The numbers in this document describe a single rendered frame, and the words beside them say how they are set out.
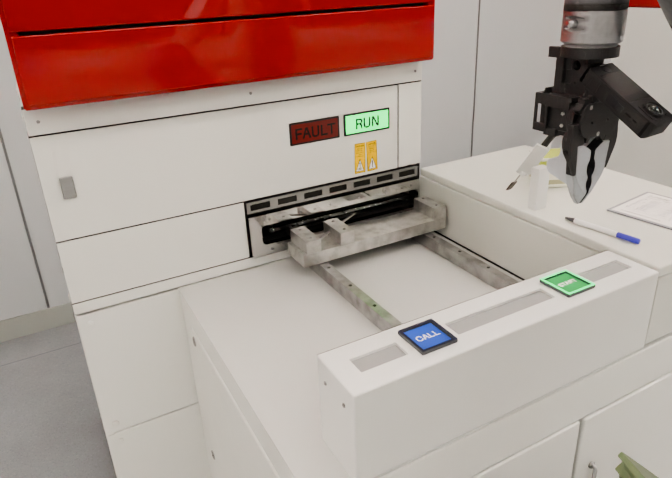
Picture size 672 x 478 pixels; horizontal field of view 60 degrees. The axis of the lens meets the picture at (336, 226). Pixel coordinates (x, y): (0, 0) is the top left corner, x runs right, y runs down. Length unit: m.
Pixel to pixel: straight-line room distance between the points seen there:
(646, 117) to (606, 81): 0.07
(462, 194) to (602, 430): 0.54
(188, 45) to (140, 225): 0.35
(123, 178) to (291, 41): 0.40
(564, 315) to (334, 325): 0.40
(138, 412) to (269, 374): 0.49
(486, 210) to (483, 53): 2.31
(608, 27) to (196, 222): 0.81
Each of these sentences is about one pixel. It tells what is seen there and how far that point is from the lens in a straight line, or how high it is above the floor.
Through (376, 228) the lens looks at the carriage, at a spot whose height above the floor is 0.88.
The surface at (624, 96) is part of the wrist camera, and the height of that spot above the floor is 1.25.
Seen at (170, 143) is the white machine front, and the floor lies 1.12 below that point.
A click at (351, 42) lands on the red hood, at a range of 1.20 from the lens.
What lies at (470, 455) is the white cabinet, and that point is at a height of 0.77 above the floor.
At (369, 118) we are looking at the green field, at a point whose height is 1.11.
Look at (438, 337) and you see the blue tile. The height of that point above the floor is 0.96.
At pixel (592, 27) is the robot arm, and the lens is 0.80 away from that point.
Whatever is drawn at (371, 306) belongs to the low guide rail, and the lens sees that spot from 1.05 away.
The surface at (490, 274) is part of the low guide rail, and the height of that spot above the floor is 0.85.
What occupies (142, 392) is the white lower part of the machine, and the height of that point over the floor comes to 0.60.
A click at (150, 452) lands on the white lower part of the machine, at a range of 1.46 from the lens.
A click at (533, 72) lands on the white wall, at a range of 3.81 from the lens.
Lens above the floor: 1.40
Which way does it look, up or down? 24 degrees down
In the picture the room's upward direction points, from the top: 3 degrees counter-clockwise
